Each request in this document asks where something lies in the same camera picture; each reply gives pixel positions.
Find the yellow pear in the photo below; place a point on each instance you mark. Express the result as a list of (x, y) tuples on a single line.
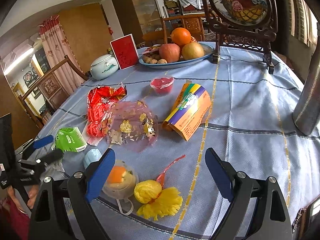
[(193, 50)]

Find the pink floral curtain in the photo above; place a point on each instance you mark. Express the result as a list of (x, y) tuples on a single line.
[(56, 47)]

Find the steel thermos bottle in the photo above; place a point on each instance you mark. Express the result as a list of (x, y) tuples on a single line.
[(306, 113)]

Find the white red plastic bag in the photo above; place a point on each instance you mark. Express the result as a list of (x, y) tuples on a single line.
[(93, 141)]

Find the dark wooden glass cabinet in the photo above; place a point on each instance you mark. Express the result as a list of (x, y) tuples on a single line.
[(137, 17)]

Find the red mesh net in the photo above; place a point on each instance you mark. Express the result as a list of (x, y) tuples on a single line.
[(99, 119)]

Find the red sleeve forearm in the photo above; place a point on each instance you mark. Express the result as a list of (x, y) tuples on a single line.
[(14, 223)]

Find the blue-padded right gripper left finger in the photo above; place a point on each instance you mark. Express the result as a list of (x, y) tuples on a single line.
[(49, 219)]

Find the blue checked tablecloth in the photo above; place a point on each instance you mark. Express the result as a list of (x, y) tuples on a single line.
[(249, 124)]

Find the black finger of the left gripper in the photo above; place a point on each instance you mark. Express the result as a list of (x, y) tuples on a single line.
[(48, 159)]

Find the orange purple paper box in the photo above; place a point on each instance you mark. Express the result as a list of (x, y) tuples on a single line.
[(188, 110)]

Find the wooden chair behind table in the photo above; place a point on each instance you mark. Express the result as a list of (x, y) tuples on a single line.
[(193, 23)]

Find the red snack wrapper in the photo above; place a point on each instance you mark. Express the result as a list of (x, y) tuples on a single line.
[(101, 98)]

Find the snack packet on plate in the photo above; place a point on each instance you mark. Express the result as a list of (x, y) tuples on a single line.
[(151, 50)]

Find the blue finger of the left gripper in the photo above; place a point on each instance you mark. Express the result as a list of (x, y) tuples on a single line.
[(35, 144)]

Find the red apple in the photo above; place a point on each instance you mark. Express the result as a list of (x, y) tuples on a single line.
[(170, 52)]

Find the plastic cup with orange peel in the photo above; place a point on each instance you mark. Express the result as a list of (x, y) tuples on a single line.
[(120, 185)]

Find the white ceramic lidded jar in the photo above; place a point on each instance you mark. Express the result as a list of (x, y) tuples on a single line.
[(103, 67)]

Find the green tissue pack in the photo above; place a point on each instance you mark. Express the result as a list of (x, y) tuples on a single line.
[(70, 139)]

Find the walnuts pile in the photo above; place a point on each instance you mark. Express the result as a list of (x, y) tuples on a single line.
[(153, 59)]

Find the orange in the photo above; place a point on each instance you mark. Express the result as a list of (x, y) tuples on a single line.
[(181, 36)]

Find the wooden armchair left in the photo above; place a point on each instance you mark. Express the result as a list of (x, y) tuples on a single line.
[(51, 88)]

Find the pink gold-patterned plastic bag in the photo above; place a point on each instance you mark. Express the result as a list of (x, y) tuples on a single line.
[(133, 126)]

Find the yellow foam fruit net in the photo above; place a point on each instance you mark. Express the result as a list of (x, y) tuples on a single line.
[(156, 201)]

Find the person's left hand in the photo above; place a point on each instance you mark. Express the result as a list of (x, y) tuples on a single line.
[(32, 197)]

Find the red card box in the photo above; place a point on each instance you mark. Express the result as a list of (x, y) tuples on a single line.
[(125, 51)]

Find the red jelly cup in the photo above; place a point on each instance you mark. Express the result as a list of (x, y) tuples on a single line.
[(162, 85)]

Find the embroidered round table screen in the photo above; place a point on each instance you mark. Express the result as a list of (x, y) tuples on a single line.
[(244, 24)]

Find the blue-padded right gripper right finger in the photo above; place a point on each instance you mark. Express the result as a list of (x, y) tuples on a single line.
[(270, 219)]

